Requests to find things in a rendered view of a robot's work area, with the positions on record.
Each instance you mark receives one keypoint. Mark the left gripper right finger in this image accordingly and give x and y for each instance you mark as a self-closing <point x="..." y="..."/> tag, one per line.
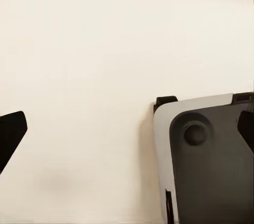
<point x="246" y="128"/>

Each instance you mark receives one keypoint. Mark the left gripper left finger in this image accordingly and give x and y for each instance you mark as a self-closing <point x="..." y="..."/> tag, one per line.
<point x="13" y="127"/>

